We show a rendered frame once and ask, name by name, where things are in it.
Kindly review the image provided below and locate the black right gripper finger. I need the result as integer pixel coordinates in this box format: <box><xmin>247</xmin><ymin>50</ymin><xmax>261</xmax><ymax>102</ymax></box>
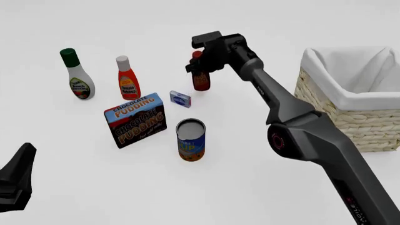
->
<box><xmin>185</xmin><ymin>56</ymin><xmax>203</xmax><ymax>74</ymax></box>

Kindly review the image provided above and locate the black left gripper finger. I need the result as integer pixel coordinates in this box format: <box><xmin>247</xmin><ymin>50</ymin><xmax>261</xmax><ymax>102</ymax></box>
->
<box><xmin>0</xmin><ymin>142</ymin><xmax>38</xmax><ymax>191</ymax></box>

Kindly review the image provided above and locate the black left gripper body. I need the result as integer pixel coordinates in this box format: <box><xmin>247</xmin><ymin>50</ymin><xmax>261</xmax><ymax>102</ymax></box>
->
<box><xmin>0</xmin><ymin>181</ymin><xmax>34</xmax><ymax>214</ymax></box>

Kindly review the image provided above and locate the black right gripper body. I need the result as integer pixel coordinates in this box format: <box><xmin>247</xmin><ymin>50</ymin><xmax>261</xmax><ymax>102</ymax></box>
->
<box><xmin>199</xmin><ymin>43</ymin><xmax>226</xmax><ymax>74</ymax></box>

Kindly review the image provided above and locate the red-brown bbq sauce bottle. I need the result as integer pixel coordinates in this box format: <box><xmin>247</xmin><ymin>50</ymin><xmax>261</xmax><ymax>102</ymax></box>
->
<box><xmin>191</xmin><ymin>50</ymin><xmax>211</xmax><ymax>92</ymax></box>

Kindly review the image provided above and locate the white cloth basket liner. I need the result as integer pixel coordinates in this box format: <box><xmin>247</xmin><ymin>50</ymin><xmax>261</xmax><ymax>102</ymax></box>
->
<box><xmin>301</xmin><ymin>46</ymin><xmax>400</xmax><ymax>111</ymax></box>

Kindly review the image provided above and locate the woven wicker basket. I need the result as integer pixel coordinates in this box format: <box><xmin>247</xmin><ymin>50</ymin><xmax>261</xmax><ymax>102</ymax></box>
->
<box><xmin>293</xmin><ymin>66</ymin><xmax>400</xmax><ymax>154</ymax></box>

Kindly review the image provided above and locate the small blue white box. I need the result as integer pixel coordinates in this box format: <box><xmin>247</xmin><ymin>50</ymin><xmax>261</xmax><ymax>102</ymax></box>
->
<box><xmin>169</xmin><ymin>90</ymin><xmax>193</xmax><ymax>109</ymax></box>

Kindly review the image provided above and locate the red ketchup bottle white cap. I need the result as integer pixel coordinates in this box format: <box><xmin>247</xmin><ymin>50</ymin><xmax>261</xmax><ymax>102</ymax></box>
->
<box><xmin>115</xmin><ymin>55</ymin><xmax>142</xmax><ymax>101</ymax></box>

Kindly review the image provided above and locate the blue orange soup can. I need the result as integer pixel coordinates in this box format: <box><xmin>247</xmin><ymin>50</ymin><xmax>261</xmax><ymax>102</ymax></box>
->
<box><xmin>175</xmin><ymin>117</ymin><xmax>207</xmax><ymax>163</ymax></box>

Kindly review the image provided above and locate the chocolate pudding box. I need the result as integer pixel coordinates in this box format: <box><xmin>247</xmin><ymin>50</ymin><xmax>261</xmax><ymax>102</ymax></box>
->
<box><xmin>103</xmin><ymin>92</ymin><xmax>168</xmax><ymax>150</ymax></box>

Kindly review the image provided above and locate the ranch dressing bottle green cap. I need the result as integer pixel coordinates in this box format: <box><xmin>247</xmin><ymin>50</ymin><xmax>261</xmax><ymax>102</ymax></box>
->
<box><xmin>59</xmin><ymin>47</ymin><xmax>96</xmax><ymax>101</ymax></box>

